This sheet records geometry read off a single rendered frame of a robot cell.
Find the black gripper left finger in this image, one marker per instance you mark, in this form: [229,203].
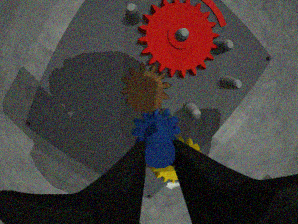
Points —
[114,198]

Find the red gear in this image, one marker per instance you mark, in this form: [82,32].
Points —
[166,49]

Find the yellow gear with black stripe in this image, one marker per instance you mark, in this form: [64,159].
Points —
[168,173]

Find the blue gear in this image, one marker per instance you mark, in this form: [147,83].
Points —
[157,132]

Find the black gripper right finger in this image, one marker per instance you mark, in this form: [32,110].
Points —
[215,194]

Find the white curved arrow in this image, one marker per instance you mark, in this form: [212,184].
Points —
[170,185]

